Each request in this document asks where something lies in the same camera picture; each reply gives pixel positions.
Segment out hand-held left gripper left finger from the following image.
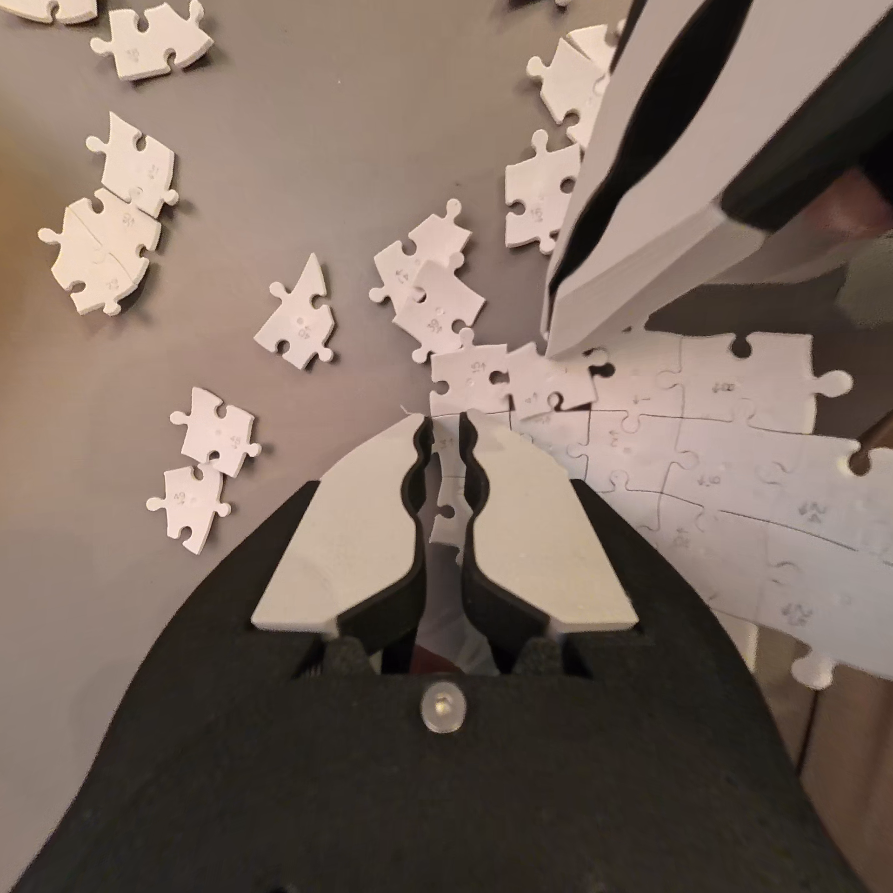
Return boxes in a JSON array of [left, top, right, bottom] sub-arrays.
[[251, 413, 435, 676]]

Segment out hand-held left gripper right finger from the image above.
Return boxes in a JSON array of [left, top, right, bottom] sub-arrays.
[[458, 412, 640, 676]]

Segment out person's right hand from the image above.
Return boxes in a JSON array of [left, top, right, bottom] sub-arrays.
[[809, 167, 893, 240]]

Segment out assembled white puzzle section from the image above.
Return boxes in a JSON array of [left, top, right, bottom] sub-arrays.
[[427, 328, 893, 692]]

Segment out single white puzzle piece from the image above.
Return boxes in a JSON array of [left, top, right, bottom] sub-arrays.
[[506, 340, 609, 421]]

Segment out white puzzle pieces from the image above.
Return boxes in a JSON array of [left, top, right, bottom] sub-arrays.
[[0, 0, 623, 557]]

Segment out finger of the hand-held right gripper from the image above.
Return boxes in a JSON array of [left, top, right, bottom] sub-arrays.
[[547, 0, 893, 355], [543, 0, 733, 330]]

